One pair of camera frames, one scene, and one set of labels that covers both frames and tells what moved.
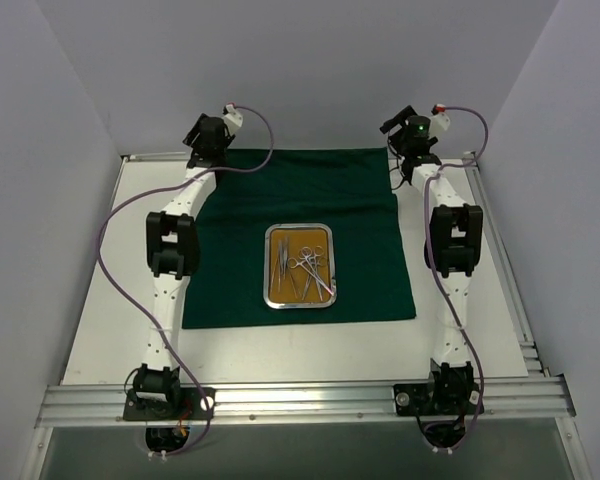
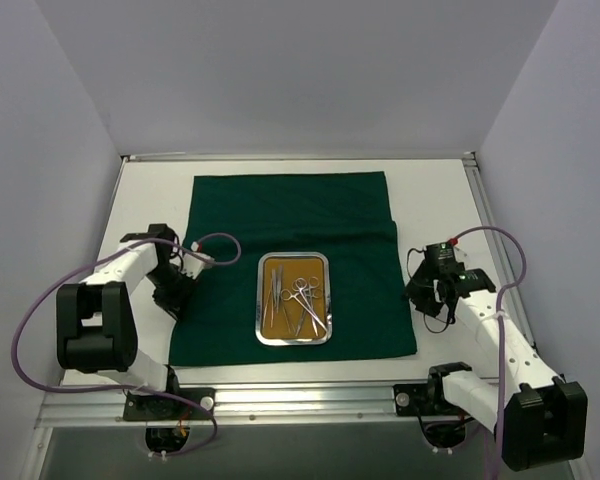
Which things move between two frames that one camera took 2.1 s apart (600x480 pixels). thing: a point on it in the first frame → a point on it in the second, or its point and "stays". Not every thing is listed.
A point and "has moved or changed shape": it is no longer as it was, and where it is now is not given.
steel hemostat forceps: x=293 y=263 → x=287 y=295
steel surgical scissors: x=306 y=252 → x=306 y=289
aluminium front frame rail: x=506 y=402 stays
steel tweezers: x=283 y=252 → x=272 y=296
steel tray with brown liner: x=299 y=266 → x=292 y=303
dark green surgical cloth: x=348 y=188 has moved or changed shape
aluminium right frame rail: x=535 y=361 stays
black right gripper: x=393 y=122 → x=422 y=292
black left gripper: x=194 y=135 → x=169 y=295
